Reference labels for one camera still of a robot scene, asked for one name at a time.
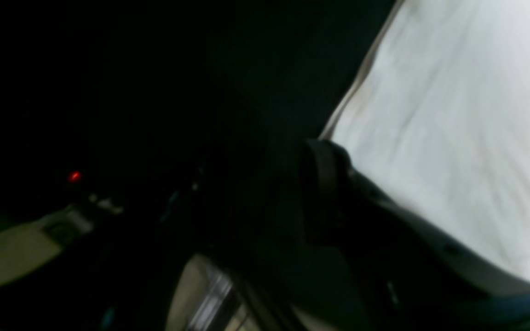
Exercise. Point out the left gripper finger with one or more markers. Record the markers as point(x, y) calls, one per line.
point(412, 275)

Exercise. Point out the white T-shirt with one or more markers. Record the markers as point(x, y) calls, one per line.
point(439, 118)

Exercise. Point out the black table cloth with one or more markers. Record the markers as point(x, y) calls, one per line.
point(189, 115)

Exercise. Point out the black power strip red light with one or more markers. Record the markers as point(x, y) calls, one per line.
point(76, 177)

